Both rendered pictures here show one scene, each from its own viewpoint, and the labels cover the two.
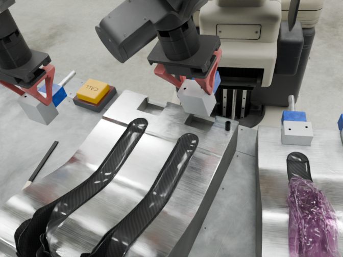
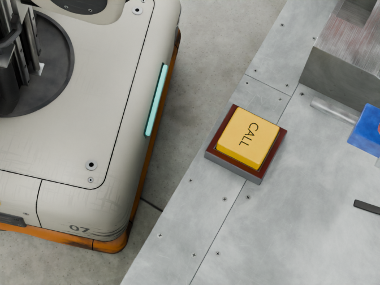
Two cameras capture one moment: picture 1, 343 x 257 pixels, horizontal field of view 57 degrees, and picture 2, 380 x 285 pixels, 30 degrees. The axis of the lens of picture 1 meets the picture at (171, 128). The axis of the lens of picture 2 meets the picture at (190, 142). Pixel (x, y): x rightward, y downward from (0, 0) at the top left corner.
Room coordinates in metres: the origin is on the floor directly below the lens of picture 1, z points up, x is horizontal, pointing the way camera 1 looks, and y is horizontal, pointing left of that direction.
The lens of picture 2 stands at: (0.79, 0.56, 1.62)
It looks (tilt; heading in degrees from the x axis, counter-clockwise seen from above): 64 degrees down; 256
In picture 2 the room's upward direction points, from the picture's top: 10 degrees clockwise
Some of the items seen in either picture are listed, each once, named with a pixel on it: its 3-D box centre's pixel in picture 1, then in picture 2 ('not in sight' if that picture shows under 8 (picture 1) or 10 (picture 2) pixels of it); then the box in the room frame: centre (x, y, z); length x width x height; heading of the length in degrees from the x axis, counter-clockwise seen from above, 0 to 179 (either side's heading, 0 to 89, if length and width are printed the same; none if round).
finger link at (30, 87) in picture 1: (33, 83); not in sight; (0.47, 0.24, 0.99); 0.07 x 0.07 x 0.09; 57
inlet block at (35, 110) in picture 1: (54, 91); (365, 126); (0.51, 0.23, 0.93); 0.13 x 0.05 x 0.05; 147
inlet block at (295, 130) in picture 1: (293, 119); not in sight; (0.41, -0.25, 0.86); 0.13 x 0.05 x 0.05; 164
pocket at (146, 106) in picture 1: (153, 111); (350, 15); (0.47, 0.03, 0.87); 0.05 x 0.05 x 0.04; 57
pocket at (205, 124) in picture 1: (201, 126); not in sight; (0.41, -0.06, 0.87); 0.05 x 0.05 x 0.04; 57
